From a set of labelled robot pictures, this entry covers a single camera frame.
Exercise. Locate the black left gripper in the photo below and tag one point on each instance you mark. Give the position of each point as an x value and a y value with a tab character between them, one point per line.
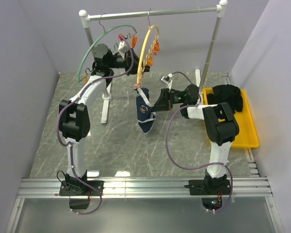
136	62

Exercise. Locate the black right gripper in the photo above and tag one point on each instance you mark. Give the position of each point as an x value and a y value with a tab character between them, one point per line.
165	102

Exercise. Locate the navy blue underwear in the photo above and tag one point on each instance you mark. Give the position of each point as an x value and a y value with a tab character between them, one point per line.
145	116

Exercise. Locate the yellow clip hanger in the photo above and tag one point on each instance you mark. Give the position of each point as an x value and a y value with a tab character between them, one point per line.
146	57

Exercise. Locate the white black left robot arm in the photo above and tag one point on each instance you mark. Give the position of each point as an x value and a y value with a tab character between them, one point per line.
73	121

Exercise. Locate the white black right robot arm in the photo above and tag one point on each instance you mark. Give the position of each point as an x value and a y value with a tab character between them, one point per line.
221	127

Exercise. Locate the green clip hanger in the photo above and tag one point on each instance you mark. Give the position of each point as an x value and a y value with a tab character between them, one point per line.
85	19

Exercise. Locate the metal clothes rack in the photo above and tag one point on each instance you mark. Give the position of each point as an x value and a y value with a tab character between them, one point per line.
220	9

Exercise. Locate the black garment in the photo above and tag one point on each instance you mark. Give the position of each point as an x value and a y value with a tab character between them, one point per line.
226	93

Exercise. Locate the yellow plastic tray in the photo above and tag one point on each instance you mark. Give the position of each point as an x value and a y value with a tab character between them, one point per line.
247	137

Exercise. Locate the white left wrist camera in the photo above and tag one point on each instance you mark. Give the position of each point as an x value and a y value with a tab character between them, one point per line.
123	46

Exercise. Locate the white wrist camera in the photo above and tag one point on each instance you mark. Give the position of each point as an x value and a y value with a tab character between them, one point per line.
167	80
123	46

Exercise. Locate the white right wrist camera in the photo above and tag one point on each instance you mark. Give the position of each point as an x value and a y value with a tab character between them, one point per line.
167	80

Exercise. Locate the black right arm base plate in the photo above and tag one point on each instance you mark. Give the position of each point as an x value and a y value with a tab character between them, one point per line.
206	188

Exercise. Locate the aluminium rail frame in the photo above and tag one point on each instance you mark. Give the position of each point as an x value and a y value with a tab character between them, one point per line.
151	187

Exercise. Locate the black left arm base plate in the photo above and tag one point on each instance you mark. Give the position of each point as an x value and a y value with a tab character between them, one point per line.
79	194

